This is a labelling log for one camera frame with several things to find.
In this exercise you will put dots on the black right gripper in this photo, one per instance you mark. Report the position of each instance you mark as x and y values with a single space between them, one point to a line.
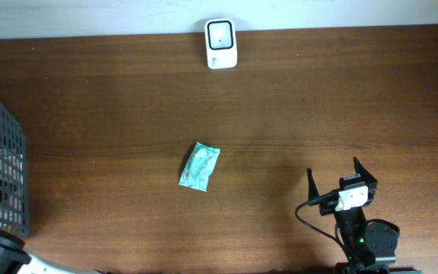
329 203

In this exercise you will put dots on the mint green wipes packet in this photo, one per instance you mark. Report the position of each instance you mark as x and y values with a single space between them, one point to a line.
199 167

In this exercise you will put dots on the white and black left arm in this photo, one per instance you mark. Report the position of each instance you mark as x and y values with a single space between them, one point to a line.
14 259

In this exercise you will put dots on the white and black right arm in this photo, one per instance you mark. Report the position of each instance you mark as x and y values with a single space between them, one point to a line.
368 244

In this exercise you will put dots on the white barcode scanner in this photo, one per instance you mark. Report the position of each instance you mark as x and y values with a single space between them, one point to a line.
220 43

